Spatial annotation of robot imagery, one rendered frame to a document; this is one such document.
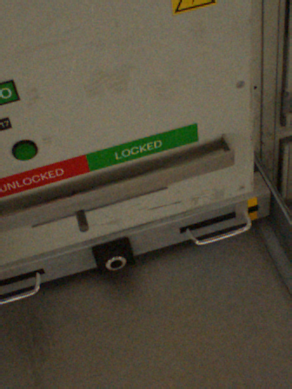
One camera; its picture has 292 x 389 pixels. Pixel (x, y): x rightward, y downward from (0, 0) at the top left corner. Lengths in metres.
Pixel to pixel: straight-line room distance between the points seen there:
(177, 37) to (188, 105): 0.11
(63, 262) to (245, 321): 0.30
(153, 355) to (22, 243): 0.26
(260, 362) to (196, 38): 0.46
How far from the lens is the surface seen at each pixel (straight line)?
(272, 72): 1.15
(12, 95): 0.76
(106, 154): 0.85
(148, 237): 0.98
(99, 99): 0.78
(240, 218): 1.02
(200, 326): 0.95
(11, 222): 0.85
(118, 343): 0.95
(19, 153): 0.81
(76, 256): 0.97
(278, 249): 1.02
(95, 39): 0.73
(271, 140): 1.26
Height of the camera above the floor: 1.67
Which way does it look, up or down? 48 degrees down
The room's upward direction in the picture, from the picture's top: 10 degrees counter-clockwise
